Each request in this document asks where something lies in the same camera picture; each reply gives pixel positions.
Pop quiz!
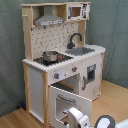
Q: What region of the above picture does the right red stove knob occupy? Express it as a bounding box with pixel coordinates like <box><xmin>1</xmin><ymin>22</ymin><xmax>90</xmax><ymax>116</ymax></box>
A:
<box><xmin>71</xmin><ymin>66</ymin><xmax>78</xmax><ymax>73</ymax></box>

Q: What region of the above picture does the left red stove knob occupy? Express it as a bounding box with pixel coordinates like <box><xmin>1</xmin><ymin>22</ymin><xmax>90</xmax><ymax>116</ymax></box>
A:
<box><xmin>54</xmin><ymin>73</ymin><xmax>60</xmax><ymax>79</ymax></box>

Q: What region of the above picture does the white dishwasher door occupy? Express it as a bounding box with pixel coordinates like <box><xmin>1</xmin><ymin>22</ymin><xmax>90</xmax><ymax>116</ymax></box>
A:
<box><xmin>80</xmin><ymin>55</ymin><xmax>102</xmax><ymax>100</ymax></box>

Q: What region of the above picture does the black toy stovetop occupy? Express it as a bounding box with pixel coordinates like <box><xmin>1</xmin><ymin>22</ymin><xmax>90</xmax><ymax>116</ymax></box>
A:
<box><xmin>33</xmin><ymin>53</ymin><xmax>73</xmax><ymax>67</ymax></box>

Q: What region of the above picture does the red stove knob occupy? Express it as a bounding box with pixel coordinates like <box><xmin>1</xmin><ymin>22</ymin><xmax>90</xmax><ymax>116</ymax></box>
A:
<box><xmin>71</xmin><ymin>66</ymin><xmax>78</xmax><ymax>73</ymax></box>
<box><xmin>54</xmin><ymin>73</ymin><xmax>60</xmax><ymax>79</ymax></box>

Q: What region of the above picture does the black toy faucet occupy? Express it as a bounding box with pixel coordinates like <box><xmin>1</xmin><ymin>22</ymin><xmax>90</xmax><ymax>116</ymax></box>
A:
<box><xmin>67</xmin><ymin>33</ymin><xmax>82</xmax><ymax>49</ymax></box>

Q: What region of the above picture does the small silver pot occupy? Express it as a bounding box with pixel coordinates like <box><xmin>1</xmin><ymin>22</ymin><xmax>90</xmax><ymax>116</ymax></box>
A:
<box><xmin>42</xmin><ymin>51</ymin><xmax>58</xmax><ymax>62</ymax></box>

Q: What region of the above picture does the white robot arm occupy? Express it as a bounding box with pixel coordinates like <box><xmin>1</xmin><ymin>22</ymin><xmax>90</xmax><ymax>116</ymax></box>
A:
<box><xmin>64</xmin><ymin>107</ymin><xmax>128</xmax><ymax>128</ymax></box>

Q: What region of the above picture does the white oven door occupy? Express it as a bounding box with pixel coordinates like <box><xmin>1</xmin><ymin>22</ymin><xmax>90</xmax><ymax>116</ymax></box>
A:
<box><xmin>49</xmin><ymin>86</ymin><xmax>92</xmax><ymax>128</ymax></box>

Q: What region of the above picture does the wooden toy kitchen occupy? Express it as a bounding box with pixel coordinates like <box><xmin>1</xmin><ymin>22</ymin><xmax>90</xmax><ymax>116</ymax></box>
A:
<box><xmin>22</xmin><ymin>2</ymin><xmax>105</xmax><ymax>128</ymax></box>

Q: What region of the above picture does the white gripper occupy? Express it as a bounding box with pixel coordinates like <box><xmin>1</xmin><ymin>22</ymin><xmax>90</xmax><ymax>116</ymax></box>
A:
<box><xmin>64</xmin><ymin>107</ymin><xmax>91</xmax><ymax>128</ymax></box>

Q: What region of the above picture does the silver toy sink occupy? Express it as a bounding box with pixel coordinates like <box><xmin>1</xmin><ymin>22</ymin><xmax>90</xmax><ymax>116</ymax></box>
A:
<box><xmin>66</xmin><ymin>47</ymin><xmax>94</xmax><ymax>56</ymax></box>

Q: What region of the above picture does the toy microwave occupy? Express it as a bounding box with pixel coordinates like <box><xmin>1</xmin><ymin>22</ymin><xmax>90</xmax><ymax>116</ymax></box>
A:
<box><xmin>67</xmin><ymin>3</ymin><xmax>90</xmax><ymax>21</ymax></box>

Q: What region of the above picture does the grey range hood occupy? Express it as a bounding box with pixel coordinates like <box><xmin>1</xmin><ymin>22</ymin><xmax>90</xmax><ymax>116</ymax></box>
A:
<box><xmin>35</xmin><ymin>6</ymin><xmax>64</xmax><ymax>27</ymax></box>

